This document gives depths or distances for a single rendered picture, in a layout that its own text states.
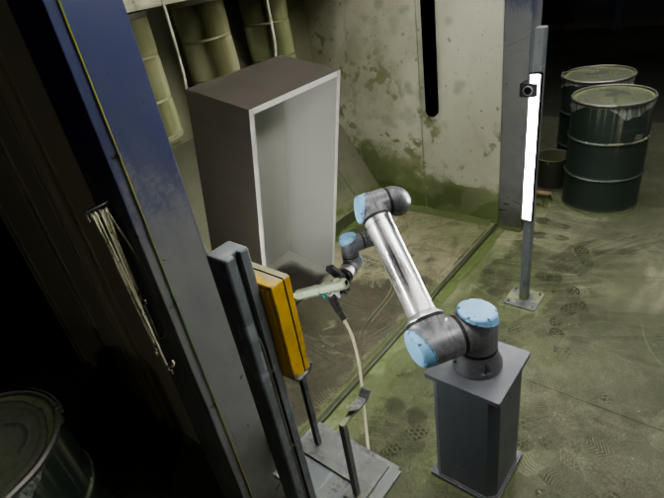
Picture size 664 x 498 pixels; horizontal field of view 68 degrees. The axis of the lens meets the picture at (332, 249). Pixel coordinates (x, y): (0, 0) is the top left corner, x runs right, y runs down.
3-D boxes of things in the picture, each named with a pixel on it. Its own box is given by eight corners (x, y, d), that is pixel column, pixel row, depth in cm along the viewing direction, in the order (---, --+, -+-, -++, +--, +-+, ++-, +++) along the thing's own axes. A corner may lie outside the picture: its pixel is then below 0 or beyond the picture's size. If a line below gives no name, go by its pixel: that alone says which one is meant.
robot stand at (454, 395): (522, 455, 226) (531, 352, 194) (495, 509, 207) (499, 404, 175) (460, 426, 245) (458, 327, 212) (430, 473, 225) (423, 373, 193)
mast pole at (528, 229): (518, 299, 319) (534, 27, 236) (521, 295, 322) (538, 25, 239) (526, 301, 316) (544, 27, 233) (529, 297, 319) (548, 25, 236)
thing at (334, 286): (366, 311, 239) (344, 273, 232) (362, 318, 235) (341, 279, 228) (290, 327, 266) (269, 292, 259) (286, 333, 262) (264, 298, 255)
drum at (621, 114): (561, 184, 446) (571, 84, 401) (635, 187, 422) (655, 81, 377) (558, 214, 402) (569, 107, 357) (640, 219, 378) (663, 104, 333)
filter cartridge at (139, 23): (193, 155, 303) (147, 8, 260) (133, 171, 296) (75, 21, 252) (188, 139, 333) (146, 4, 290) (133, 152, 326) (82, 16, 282)
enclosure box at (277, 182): (219, 302, 273) (185, 89, 200) (289, 250, 312) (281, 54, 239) (268, 331, 258) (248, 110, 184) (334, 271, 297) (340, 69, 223)
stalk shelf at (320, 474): (273, 476, 148) (272, 473, 148) (320, 424, 162) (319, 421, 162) (356, 535, 130) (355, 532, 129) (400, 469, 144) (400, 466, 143)
